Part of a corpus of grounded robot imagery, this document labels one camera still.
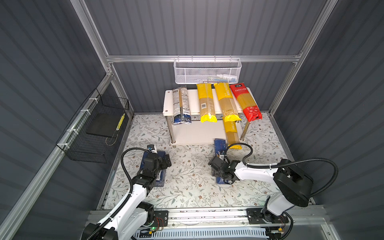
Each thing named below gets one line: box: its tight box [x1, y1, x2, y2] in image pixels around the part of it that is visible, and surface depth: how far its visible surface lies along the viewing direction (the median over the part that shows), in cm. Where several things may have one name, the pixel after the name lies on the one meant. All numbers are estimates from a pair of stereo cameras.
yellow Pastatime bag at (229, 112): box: [214, 82, 242, 122], surface depth 75 cm
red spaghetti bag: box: [229, 82, 263, 123], surface depth 77 cm
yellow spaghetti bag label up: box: [196, 83, 218, 123], surface depth 74 cm
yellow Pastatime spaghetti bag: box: [224, 114, 242, 150], surface depth 98 cm
